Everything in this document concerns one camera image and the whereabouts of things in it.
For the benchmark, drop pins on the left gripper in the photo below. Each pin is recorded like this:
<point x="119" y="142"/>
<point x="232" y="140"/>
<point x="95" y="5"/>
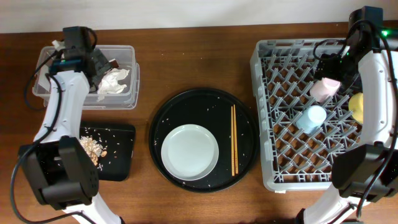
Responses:
<point x="106" y="65"/>

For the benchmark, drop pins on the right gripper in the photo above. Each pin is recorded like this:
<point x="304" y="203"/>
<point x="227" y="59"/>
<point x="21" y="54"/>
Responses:
<point x="327" y="68"/>

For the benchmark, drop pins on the white napkin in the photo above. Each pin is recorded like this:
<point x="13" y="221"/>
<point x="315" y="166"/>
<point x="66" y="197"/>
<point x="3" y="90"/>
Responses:
<point x="110" y="82"/>

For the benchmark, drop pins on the pink cup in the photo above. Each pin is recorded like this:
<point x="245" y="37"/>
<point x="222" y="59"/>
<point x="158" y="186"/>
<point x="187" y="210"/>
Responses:
<point x="324" y="88"/>

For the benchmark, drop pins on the yellow bowl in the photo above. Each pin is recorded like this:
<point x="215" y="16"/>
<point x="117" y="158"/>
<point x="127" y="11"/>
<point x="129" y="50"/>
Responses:
<point x="356" y="106"/>

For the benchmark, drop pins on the food scraps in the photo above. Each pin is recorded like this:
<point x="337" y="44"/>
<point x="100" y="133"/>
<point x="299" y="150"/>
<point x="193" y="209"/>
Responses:
<point x="93" y="149"/>

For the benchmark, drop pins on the light blue cup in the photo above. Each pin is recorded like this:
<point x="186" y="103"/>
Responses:
<point x="311" y="119"/>

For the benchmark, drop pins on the grey plate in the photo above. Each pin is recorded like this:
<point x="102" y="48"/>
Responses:
<point x="189" y="152"/>

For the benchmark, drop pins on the gold coffee sachet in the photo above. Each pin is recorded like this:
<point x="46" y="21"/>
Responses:
<point x="114" y="63"/>

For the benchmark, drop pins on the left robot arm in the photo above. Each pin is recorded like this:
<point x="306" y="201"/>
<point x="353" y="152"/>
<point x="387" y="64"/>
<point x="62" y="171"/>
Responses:
<point x="58" y="169"/>

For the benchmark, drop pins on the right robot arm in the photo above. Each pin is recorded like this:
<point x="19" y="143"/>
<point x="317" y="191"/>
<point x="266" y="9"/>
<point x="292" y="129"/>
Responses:
<point x="367" y="173"/>

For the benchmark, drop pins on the grey dishwasher rack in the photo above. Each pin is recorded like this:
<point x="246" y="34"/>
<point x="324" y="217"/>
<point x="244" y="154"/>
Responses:
<point x="282" y="76"/>

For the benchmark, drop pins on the clear plastic bin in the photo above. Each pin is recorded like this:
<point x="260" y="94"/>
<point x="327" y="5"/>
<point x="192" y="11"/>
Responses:
<point x="126" y="100"/>

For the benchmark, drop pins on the black rectangular tray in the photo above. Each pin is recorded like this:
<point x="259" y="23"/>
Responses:
<point x="117" y="140"/>

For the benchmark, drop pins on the round black serving tray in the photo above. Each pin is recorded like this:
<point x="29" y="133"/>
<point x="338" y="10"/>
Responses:
<point x="211" y="109"/>

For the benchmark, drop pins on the wooden chopstick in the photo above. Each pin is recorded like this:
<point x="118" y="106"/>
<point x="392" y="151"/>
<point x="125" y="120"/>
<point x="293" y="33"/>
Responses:
<point x="232" y="144"/>
<point x="236" y="160"/>

